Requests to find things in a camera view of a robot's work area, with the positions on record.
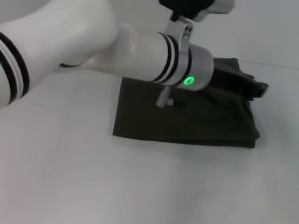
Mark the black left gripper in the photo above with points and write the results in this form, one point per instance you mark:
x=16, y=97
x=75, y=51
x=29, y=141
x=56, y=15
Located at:
x=229, y=79

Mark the dark green FREE print T-shirt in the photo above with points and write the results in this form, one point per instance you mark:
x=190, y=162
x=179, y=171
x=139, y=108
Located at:
x=193, y=125

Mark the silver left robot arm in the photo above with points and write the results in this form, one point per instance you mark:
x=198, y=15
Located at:
x=79, y=34

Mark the silver metal plug connector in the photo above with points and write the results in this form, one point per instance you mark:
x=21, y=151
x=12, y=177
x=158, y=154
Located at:
x=164, y=97

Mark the silver camera mount bracket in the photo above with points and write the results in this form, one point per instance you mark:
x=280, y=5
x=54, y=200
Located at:
x=180, y=32

